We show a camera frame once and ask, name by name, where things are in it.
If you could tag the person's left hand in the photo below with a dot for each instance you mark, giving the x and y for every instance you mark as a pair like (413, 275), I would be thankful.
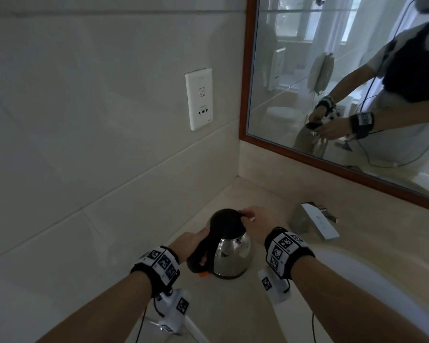
(186, 243)

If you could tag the person's right hand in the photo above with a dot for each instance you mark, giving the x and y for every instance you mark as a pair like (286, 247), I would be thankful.
(265, 222)

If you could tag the person's left thumb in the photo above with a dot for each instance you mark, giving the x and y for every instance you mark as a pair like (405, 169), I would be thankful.
(202, 233)

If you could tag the person's right fingers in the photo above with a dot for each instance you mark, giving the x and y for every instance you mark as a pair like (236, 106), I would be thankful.
(248, 212)

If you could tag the steel kettle with black lid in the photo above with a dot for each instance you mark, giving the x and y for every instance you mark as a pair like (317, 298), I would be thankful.
(232, 251)

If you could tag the person's right forearm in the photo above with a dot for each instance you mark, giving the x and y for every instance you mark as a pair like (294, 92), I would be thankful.
(343, 300)

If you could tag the person's left forearm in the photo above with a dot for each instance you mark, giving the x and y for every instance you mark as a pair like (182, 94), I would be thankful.
(103, 310)

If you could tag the black marker wristband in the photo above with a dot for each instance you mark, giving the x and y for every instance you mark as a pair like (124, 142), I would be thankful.
(159, 264)
(284, 250)

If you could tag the chrome faucet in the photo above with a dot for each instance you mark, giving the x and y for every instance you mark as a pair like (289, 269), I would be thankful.
(316, 221)

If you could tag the wooden framed mirror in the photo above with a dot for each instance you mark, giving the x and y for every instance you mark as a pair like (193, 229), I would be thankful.
(343, 85)

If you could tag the white sink basin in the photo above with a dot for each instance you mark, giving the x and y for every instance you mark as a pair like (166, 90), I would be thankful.
(396, 282)

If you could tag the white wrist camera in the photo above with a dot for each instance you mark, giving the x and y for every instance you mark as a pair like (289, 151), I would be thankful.
(173, 310)
(273, 285)

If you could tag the white wall socket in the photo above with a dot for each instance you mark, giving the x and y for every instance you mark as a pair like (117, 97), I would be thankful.
(200, 99)

